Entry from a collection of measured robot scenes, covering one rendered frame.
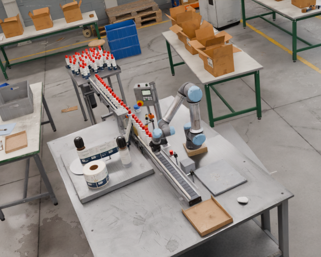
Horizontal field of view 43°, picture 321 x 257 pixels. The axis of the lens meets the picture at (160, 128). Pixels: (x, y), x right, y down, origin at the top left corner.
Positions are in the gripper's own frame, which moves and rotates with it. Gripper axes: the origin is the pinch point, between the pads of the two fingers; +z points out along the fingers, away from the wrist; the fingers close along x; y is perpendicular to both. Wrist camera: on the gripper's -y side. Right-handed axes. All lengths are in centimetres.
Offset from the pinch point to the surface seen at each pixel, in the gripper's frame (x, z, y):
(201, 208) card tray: 72, -29, 0
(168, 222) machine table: 70, -28, 27
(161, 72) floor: -257, 255, -150
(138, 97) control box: -43, -27, -1
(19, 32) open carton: -497, 297, 52
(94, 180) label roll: 6, -7, 62
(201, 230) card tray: 88, -39, 11
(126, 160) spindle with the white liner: -2.4, -0.5, 29.1
